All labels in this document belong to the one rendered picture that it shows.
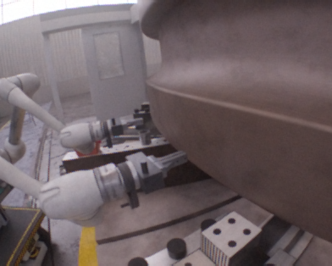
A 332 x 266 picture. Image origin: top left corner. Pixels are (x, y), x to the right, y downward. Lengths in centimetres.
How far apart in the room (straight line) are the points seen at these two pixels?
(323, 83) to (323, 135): 15
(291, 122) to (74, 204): 48
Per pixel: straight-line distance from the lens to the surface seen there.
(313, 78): 51
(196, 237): 72
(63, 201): 45
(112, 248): 122
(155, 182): 45
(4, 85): 118
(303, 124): 41
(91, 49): 426
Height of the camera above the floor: 125
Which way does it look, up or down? 21 degrees down
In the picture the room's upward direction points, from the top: 7 degrees counter-clockwise
